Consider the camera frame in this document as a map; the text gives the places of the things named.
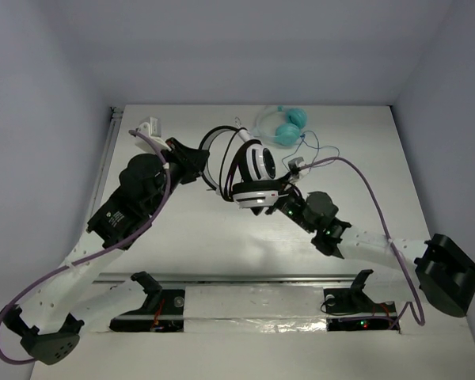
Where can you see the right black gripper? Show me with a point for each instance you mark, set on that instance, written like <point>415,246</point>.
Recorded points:
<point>275,207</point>

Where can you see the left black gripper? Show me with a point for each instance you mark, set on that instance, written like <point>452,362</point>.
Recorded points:
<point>186,157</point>

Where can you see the black and white headphones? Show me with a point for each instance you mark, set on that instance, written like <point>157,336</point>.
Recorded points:
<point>253,164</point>

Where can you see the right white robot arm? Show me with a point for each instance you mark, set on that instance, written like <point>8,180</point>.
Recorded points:
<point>438,266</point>

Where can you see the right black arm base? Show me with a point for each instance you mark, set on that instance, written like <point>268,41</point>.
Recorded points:
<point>348,310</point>

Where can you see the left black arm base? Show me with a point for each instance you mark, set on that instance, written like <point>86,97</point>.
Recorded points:
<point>162,315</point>

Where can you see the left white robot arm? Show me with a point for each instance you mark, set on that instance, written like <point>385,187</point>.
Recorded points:
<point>45,321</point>

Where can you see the teal headphones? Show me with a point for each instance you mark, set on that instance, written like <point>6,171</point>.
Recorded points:
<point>287,133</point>

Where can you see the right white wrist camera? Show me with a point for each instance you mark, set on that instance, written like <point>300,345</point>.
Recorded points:
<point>296,172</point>

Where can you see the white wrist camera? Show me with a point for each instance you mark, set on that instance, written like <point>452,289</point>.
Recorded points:
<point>147,133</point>
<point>296,172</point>

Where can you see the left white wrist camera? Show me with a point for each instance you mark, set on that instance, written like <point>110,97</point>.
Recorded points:
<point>147,133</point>

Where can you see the aluminium rail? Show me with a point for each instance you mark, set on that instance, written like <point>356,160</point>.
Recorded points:
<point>194,279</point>

